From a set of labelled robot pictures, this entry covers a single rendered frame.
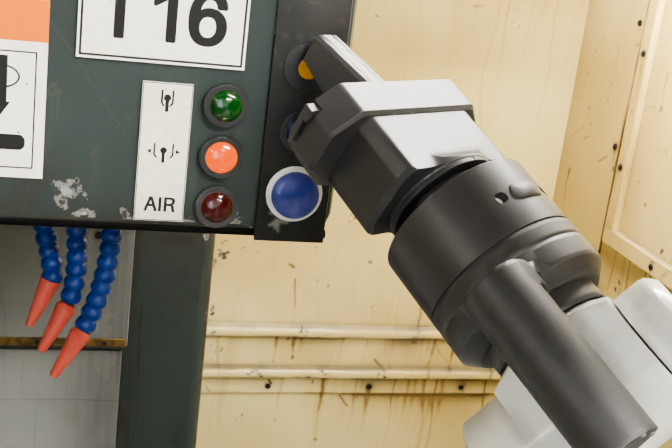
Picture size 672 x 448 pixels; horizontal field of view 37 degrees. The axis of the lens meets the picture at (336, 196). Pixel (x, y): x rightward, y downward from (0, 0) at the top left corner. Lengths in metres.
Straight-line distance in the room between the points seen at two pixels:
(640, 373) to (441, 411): 1.52
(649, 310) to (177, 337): 1.00
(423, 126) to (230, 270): 1.24
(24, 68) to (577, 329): 0.34
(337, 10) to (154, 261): 0.79
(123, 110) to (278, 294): 1.20
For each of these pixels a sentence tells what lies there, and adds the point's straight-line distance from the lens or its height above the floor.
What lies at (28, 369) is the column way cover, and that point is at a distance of 1.38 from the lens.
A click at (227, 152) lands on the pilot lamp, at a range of 0.62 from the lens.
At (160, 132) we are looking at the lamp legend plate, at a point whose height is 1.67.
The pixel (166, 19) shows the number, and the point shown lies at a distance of 0.61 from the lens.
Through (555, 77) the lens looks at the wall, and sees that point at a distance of 1.83.
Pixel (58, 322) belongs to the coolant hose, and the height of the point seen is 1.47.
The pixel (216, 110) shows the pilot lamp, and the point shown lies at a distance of 0.61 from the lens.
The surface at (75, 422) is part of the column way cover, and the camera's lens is 1.42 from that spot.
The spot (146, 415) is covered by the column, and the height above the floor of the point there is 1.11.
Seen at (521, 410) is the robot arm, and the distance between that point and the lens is 0.49.
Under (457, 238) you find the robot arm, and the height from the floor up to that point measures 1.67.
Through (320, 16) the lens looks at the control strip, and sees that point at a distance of 0.62.
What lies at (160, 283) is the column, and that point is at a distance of 1.38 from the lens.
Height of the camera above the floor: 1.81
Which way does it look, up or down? 16 degrees down
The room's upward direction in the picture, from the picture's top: 7 degrees clockwise
